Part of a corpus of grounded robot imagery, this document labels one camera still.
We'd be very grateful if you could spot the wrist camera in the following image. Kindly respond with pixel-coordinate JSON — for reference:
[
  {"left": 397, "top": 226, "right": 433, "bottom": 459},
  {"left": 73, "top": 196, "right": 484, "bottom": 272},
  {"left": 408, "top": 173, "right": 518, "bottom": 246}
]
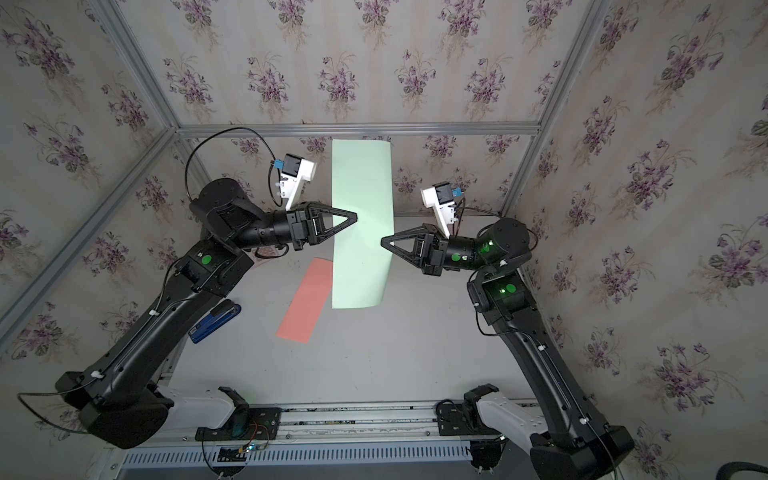
[
  {"left": 274, "top": 154, "right": 316, "bottom": 210},
  {"left": 421, "top": 182, "right": 463, "bottom": 238}
]

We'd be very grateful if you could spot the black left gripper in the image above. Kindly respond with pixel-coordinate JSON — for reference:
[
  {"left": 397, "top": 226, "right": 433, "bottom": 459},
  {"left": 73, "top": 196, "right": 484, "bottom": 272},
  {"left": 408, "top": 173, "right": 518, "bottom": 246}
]
[{"left": 225, "top": 199, "right": 352, "bottom": 255}]

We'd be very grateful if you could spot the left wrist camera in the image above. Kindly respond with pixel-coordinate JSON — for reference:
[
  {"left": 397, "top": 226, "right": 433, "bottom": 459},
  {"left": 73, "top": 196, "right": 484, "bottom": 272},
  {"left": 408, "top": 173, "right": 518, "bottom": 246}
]
[{"left": 274, "top": 154, "right": 316, "bottom": 210}]

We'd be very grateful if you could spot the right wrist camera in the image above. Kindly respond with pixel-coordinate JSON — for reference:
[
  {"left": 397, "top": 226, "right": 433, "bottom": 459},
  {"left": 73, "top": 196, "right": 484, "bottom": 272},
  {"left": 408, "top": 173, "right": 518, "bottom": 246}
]
[{"left": 421, "top": 182, "right": 463, "bottom": 238}]

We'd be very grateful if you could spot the blue stapler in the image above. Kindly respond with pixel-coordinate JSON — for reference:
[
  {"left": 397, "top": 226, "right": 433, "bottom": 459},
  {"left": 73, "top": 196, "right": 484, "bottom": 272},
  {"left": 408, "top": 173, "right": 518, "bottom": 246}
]
[{"left": 188, "top": 299, "right": 242, "bottom": 344}]

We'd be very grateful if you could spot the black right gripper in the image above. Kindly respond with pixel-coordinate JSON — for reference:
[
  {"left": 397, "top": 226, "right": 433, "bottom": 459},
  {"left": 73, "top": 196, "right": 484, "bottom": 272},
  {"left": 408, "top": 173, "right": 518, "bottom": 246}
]
[{"left": 386, "top": 226, "right": 498, "bottom": 286}]

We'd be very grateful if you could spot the aluminium mounting rail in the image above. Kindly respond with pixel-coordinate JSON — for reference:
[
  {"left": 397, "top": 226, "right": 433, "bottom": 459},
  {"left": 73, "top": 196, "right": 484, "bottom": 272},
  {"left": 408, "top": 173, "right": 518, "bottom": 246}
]
[{"left": 137, "top": 397, "right": 541, "bottom": 449}]

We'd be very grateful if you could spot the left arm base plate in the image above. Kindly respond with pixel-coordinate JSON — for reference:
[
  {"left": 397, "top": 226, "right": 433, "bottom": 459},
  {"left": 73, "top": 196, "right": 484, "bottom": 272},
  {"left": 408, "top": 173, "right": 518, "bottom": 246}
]
[{"left": 195, "top": 407, "right": 283, "bottom": 442}]

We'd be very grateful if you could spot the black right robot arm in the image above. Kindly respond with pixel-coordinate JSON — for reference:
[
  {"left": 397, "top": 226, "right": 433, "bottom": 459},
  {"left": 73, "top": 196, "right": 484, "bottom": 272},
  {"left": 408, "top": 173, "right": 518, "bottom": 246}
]
[{"left": 381, "top": 218, "right": 634, "bottom": 479}]

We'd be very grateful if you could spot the green paper sheet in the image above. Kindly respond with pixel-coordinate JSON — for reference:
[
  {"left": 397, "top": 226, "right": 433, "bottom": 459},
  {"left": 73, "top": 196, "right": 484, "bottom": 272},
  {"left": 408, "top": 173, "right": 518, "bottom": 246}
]
[{"left": 331, "top": 139, "right": 394, "bottom": 310}]

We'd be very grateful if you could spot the pink paper sheet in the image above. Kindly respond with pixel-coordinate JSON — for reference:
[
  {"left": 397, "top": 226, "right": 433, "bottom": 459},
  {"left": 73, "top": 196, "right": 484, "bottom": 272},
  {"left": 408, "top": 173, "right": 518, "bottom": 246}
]
[{"left": 276, "top": 258, "right": 333, "bottom": 344}]

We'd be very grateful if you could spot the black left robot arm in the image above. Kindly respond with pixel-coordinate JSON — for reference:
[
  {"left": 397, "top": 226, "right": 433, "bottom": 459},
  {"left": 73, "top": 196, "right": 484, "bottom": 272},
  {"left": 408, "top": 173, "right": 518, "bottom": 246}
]
[{"left": 55, "top": 178, "right": 357, "bottom": 449}]

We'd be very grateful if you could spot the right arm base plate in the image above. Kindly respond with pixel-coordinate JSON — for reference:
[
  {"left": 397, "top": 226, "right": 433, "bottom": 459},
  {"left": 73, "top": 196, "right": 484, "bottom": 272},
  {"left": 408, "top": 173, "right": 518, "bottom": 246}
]
[{"left": 434, "top": 399, "right": 501, "bottom": 436}]

